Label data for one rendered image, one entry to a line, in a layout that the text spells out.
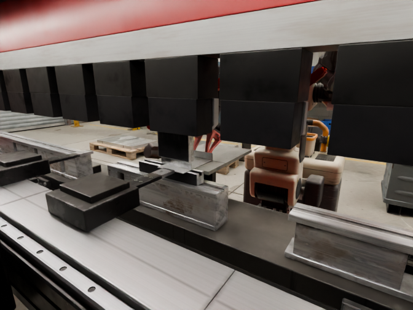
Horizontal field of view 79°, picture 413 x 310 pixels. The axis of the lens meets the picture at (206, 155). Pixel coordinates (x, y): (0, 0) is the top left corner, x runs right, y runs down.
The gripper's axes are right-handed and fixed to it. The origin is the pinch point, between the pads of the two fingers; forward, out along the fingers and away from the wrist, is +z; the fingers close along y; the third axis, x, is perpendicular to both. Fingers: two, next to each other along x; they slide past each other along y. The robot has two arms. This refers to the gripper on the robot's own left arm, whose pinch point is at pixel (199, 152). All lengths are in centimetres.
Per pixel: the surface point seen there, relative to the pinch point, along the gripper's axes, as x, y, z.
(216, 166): -3.7, 9.0, 3.6
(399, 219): 239, 71, -12
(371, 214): 235, 49, -10
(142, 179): -19.8, 1.2, 11.5
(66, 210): -35.1, 2.1, 19.2
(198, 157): -0.6, 0.4, 1.4
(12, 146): -10, -95, 13
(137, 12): -29.7, -5.0, -23.5
